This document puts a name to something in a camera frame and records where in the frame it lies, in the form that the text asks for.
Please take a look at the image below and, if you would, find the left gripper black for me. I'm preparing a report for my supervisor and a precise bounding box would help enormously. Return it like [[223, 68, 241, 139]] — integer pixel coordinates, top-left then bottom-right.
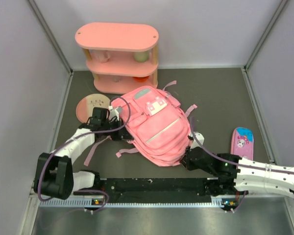
[[101, 117, 134, 141]]

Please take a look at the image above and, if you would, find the pink school backpack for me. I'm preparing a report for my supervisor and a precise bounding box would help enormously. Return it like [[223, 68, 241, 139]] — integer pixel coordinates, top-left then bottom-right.
[[84, 80, 198, 167]]

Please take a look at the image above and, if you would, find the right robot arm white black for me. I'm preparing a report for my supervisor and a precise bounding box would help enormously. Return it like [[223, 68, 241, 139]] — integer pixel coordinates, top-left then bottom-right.
[[180, 147, 294, 199]]

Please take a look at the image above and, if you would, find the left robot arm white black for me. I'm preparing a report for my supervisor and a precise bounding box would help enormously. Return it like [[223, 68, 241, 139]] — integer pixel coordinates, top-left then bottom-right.
[[33, 107, 131, 202]]

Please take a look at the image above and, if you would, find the pink and cream plate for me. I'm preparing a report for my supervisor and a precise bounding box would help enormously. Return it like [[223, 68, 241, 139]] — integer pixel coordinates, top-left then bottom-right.
[[76, 94, 110, 123]]

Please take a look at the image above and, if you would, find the pink pencil case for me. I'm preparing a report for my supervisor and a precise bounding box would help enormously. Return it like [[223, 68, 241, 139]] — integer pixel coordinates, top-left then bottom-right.
[[230, 127, 254, 161]]

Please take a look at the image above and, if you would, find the clear glass on lower shelf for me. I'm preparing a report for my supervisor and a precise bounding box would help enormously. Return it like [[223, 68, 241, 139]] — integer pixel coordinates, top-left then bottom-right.
[[111, 75, 123, 83]]

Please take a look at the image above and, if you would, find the orange bowl on lower shelf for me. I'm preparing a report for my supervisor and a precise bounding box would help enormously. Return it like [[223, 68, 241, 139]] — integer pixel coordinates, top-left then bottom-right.
[[133, 76, 149, 82]]

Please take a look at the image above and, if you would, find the pink three-tier shelf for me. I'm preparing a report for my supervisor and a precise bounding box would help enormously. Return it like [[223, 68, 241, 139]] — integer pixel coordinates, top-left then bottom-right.
[[75, 22, 159, 94]]

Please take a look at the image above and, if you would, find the pale green cup on shelf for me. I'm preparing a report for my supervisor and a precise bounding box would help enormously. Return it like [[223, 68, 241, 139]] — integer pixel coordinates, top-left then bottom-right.
[[133, 51, 149, 63]]

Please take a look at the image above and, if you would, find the pink cup on shelf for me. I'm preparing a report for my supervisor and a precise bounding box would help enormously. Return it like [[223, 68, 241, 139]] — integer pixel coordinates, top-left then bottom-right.
[[95, 50, 110, 63]]

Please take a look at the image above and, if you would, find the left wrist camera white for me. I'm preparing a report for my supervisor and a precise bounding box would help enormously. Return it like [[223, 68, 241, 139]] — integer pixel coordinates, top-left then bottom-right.
[[108, 105, 123, 120]]

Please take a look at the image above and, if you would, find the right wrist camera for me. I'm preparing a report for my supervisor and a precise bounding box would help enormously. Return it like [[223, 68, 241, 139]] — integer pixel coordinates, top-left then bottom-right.
[[188, 132, 204, 149]]

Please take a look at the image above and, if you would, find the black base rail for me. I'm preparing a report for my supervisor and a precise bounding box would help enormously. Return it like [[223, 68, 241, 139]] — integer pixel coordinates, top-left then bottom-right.
[[73, 177, 238, 204]]

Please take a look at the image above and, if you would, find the grey slotted cable duct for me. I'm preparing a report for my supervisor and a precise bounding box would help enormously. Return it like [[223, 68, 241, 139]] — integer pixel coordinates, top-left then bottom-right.
[[40, 196, 236, 209]]

